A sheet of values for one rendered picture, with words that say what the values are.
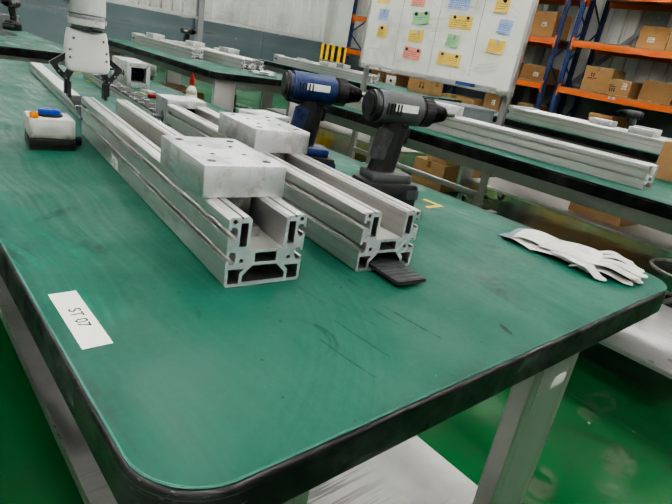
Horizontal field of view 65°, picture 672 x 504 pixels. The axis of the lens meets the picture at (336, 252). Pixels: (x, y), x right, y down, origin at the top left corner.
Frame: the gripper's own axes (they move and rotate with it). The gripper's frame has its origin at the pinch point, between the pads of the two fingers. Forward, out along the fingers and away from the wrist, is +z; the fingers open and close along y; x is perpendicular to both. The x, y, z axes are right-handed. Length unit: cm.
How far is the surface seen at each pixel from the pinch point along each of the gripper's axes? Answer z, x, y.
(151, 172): 1, 72, 5
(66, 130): 2.5, 35.7, 10.6
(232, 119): -6, 58, -14
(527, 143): 1, 21, -158
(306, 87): -13, 54, -31
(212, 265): 5, 96, 5
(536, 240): 5, 99, -55
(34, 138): 4.4, 35.2, 16.1
